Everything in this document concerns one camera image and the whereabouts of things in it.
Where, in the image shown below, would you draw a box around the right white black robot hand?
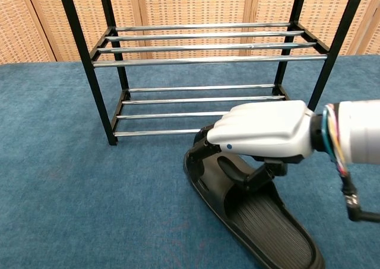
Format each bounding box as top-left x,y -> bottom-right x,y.
187,100 -> 316,192

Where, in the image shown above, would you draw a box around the black rubber slide sandal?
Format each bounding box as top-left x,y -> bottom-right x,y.
183,145 -> 326,269

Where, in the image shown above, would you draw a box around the black shoe rack chrome bars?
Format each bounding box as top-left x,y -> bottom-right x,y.
56,0 -> 369,147

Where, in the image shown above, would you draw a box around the wicker folding screen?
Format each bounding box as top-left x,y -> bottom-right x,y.
0,0 -> 380,65

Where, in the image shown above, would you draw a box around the blue carpet table cover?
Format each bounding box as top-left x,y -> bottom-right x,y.
0,54 -> 380,269

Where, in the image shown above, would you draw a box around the wrist cable with coloured wires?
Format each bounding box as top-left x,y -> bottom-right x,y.
322,105 -> 380,223

